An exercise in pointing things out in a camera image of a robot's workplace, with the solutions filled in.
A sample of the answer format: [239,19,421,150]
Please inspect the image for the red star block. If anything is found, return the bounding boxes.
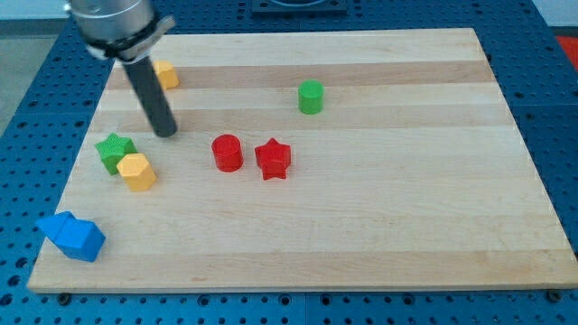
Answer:
[255,138,292,181]

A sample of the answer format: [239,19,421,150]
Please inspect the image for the blue cube block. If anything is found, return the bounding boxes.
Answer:
[55,219,106,263]

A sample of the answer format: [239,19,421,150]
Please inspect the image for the green star block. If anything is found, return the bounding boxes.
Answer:
[94,133,137,175]

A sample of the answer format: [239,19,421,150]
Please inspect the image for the blue triangle block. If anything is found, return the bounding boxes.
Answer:
[35,211,76,242]

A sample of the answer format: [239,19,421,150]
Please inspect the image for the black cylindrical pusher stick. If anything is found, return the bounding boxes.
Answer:
[123,56,177,138]

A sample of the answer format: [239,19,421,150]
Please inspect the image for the green cylinder block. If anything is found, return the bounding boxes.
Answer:
[297,79,324,115]

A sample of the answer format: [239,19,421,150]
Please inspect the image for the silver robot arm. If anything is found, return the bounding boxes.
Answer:
[64,0,177,138]

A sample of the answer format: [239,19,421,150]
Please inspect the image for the wooden board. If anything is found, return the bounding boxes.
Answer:
[28,28,577,293]

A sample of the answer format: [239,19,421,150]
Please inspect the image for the yellow hexagon block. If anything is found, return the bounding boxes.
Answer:
[117,153,157,191]

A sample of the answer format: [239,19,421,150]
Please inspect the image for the yellow block at back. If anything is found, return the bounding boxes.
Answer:
[153,60,180,89]

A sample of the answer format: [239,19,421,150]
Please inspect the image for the red cylinder block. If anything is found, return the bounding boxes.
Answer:
[211,134,244,172]

